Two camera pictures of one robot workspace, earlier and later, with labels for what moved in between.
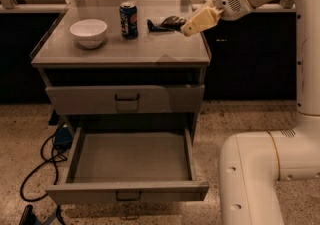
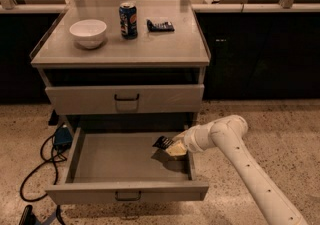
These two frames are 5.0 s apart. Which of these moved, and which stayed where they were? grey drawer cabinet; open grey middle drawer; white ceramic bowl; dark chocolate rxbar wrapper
Moved: dark chocolate rxbar wrapper
Stayed: open grey middle drawer; grey drawer cabinet; white ceramic bowl
